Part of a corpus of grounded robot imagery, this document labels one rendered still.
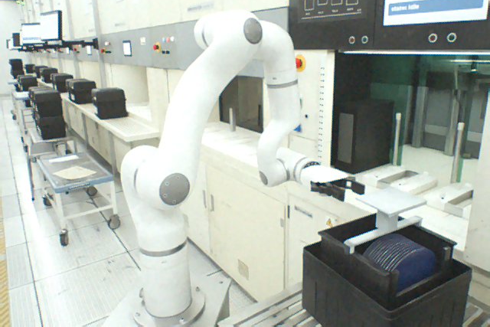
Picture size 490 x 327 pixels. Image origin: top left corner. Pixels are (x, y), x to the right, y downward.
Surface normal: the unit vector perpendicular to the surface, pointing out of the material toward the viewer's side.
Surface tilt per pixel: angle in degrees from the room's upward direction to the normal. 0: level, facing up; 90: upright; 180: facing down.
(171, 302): 90
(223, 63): 116
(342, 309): 90
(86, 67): 90
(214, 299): 0
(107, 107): 92
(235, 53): 122
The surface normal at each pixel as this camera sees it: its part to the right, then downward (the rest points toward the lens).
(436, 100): -0.82, 0.17
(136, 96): 0.58, 0.22
